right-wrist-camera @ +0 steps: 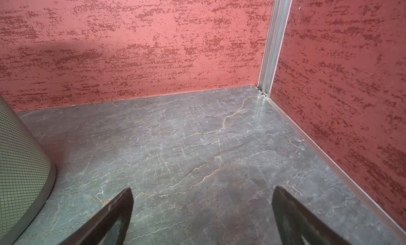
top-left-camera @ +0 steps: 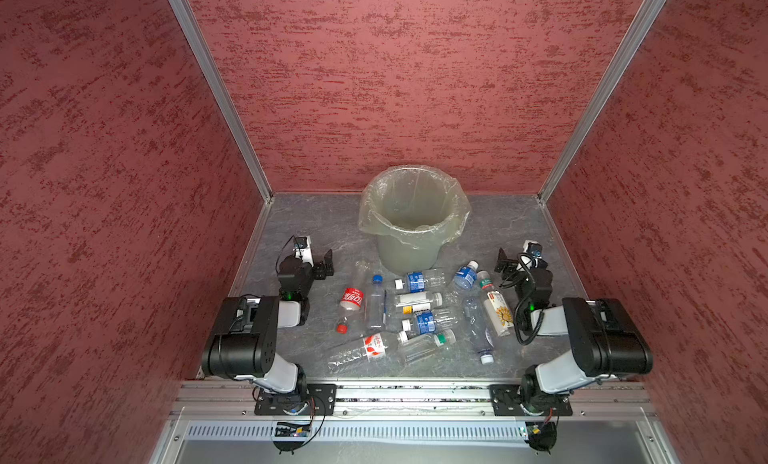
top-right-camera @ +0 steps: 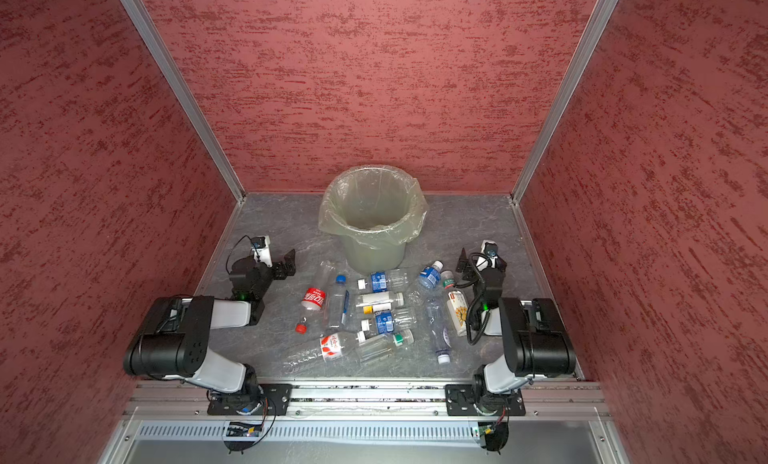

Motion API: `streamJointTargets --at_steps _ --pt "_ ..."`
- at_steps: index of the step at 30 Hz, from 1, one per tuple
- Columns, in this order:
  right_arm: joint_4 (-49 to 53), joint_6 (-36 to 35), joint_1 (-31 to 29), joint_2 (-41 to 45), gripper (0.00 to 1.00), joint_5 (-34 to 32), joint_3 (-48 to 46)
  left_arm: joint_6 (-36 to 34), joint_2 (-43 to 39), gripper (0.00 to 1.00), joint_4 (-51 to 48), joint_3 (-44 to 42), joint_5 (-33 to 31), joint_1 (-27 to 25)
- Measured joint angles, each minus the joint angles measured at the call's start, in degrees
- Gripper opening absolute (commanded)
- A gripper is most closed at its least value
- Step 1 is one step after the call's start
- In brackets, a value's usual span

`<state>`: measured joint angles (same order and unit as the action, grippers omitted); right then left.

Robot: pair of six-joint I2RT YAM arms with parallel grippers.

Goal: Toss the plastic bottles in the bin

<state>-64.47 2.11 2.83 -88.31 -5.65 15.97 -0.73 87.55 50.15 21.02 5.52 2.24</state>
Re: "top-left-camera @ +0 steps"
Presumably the green cap clear bottle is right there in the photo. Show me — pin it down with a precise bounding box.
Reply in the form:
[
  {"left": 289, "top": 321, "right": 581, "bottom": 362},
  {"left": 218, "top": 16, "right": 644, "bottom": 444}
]
[{"left": 398, "top": 329, "right": 457, "bottom": 366}]

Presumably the sunflower label bottle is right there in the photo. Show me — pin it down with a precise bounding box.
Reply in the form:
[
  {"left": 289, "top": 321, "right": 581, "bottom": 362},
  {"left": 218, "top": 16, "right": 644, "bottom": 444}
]
[{"left": 477, "top": 271, "right": 514, "bottom": 337}]

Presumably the circuit board under rail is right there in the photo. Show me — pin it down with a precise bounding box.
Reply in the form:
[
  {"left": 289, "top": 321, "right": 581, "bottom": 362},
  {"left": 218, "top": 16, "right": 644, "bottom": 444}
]
[
  {"left": 527, "top": 422, "right": 558, "bottom": 454},
  {"left": 273, "top": 421, "right": 313, "bottom": 440}
]

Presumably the white slotted cable duct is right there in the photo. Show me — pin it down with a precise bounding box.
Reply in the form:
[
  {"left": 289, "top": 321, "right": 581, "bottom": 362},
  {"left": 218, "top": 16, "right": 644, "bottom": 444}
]
[{"left": 184, "top": 420, "right": 528, "bottom": 446}]

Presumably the tall clear bottle white cap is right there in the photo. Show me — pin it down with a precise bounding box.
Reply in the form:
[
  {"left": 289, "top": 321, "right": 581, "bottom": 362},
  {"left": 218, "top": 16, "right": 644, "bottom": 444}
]
[{"left": 462, "top": 296, "right": 495, "bottom": 365}]

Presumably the right corner aluminium post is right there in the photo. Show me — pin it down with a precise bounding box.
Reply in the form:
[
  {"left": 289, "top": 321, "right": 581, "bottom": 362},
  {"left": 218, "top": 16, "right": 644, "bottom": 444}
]
[{"left": 538, "top": 0, "right": 668, "bottom": 207}]

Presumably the aluminium front rail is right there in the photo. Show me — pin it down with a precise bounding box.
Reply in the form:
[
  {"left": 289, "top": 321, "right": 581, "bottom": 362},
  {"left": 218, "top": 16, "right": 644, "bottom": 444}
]
[{"left": 169, "top": 378, "right": 658, "bottom": 421}]

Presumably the blue cap clear bottle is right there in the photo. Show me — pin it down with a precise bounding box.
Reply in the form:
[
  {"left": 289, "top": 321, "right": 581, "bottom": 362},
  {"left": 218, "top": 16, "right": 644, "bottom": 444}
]
[{"left": 365, "top": 274, "right": 387, "bottom": 331}]

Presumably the corner aluminium post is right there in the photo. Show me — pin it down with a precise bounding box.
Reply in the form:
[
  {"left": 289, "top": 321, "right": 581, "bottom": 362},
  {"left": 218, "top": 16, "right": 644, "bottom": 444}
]
[
  {"left": 168, "top": 0, "right": 274, "bottom": 205},
  {"left": 538, "top": 0, "right": 668, "bottom": 207}
]

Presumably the grey mesh waste bin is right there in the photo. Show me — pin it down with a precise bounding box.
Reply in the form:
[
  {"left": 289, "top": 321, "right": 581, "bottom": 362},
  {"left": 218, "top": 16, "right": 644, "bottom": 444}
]
[{"left": 367, "top": 167, "right": 460, "bottom": 276}]

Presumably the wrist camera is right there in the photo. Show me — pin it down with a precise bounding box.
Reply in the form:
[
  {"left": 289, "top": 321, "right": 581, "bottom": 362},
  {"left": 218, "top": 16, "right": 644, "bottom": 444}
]
[
  {"left": 292, "top": 236, "right": 314, "bottom": 266},
  {"left": 523, "top": 240, "right": 543, "bottom": 261}
]

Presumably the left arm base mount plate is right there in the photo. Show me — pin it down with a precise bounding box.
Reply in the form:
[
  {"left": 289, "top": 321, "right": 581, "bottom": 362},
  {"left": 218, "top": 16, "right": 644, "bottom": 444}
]
[{"left": 254, "top": 383, "right": 338, "bottom": 417}]

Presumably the left circuit board under rail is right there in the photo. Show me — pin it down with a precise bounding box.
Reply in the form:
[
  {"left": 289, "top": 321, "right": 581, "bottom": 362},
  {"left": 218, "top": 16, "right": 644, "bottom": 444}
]
[{"left": 273, "top": 421, "right": 313, "bottom": 440}]

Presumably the right circuit board under rail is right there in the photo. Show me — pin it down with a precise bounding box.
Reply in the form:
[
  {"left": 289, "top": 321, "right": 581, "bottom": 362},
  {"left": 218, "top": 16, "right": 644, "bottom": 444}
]
[{"left": 527, "top": 422, "right": 558, "bottom": 454}]

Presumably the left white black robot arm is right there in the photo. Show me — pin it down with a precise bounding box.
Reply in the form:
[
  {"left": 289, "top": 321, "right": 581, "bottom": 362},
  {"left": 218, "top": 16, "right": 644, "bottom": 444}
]
[{"left": 200, "top": 250, "right": 334, "bottom": 402}]

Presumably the clear plastic bin liner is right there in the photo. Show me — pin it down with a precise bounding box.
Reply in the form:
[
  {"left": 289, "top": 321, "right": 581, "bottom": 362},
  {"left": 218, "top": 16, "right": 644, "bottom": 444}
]
[{"left": 358, "top": 165, "right": 472, "bottom": 253}]

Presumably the blue label bottle white cap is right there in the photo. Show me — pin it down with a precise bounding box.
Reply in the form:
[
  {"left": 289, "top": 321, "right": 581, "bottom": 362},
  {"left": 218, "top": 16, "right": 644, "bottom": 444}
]
[{"left": 444, "top": 260, "right": 479, "bottom": 306}]

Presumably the red label cola bottle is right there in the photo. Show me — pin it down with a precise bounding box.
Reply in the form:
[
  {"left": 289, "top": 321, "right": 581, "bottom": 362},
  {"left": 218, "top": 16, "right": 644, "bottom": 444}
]
[{"left": 335, "top": 260, "right": 371, "bottom": 336}]

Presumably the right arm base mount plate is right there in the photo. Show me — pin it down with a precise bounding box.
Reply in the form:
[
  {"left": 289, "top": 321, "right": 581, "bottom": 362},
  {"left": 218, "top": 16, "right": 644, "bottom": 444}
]
[{"left": 488, "top": 384, "right": 573, "bottom": 418}]

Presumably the left corner aluminium post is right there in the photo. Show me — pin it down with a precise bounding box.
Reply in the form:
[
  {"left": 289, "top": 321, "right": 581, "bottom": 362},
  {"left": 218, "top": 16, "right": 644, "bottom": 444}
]
[{"left": 168, "top": 0, "right": 274, "bottom": 205}]

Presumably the blue label Pocari bottle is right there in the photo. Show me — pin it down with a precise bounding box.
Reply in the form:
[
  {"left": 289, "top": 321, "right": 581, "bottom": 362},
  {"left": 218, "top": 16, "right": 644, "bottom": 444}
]
[{"left": 401, "top": 308, "right": 459, "bottom": 337}]

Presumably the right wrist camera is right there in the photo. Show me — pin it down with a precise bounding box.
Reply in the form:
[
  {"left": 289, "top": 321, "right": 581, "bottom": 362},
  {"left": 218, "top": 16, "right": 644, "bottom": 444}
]
[{"left": 523, "top": 240, "right": 543, "bottom": 261}]

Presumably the red white label water bottle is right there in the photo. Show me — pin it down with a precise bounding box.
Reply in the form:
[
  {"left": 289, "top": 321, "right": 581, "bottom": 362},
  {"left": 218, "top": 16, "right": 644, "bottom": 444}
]
[{"left": 327, "top": 331, "right": 408, "bottom": 373}]

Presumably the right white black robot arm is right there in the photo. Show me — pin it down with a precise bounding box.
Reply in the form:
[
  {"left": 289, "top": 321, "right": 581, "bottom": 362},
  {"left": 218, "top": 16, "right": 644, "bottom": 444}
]
[{"left": 494, "top": 241, "right": 653, "bottom": 415}]

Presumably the white yellow label bottle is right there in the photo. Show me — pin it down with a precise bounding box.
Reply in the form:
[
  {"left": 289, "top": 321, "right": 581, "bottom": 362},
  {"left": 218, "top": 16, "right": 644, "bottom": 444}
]
[{"left": 395, "top": 292, "right": 444, "bottom": 315}]

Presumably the blue label bottle near bin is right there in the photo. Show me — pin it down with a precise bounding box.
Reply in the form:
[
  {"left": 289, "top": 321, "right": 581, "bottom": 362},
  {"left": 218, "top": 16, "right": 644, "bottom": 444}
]
[{"left": 394, "top": 269, "right": 447, "bottom": 293}]

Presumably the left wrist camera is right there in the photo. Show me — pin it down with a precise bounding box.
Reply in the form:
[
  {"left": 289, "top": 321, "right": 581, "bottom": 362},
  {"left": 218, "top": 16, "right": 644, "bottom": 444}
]
[{"left": 292, "top": 236, "right": 314, "bottom": 266}]

